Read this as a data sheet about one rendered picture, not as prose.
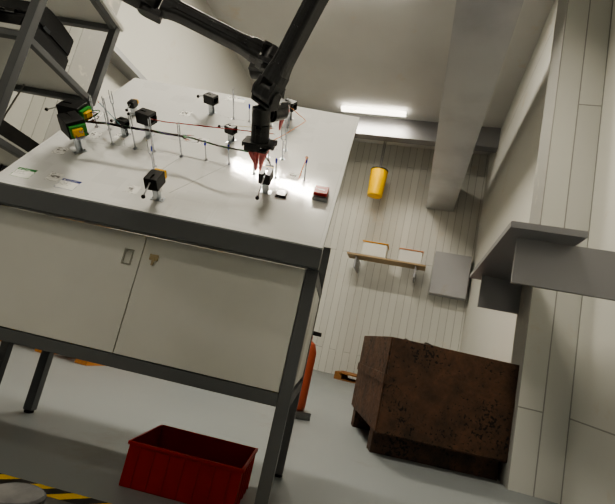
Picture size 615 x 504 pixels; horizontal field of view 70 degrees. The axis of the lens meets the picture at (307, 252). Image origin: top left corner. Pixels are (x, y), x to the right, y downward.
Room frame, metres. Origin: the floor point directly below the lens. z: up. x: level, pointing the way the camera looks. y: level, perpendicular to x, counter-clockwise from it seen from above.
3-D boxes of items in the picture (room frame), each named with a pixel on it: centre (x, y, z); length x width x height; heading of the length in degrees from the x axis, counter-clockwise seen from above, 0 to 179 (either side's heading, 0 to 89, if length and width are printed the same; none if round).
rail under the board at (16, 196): (1.46, 0.54, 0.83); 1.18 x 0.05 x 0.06; 85
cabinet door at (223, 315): (1.45, 0.26, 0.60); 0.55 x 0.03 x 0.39; 85
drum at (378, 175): (8.37, -1.06, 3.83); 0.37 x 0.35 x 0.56; 165
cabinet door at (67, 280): (1.51, 0.81, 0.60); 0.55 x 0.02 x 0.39; 85
